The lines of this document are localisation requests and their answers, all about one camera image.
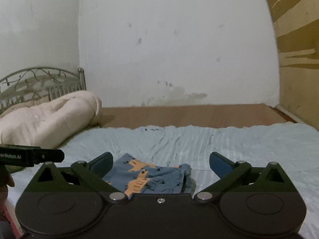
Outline blue pants with orange cars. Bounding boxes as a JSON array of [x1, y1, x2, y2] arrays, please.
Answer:
[[102, 153, 196, 197]]

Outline cream quilted comforter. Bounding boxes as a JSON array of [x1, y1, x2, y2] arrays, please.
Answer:
[[1, 91, 102, 149]]

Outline light blue bed sheet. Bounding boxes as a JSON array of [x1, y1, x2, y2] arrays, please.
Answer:
[[4, 123, 319, 239]]

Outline ornate metal bed headboard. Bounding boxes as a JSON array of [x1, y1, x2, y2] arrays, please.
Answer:
[[1, 66, 87, 113]]

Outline brown wooden bed frame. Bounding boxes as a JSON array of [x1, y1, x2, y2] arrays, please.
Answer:
[[99, 104, 295, 129]]

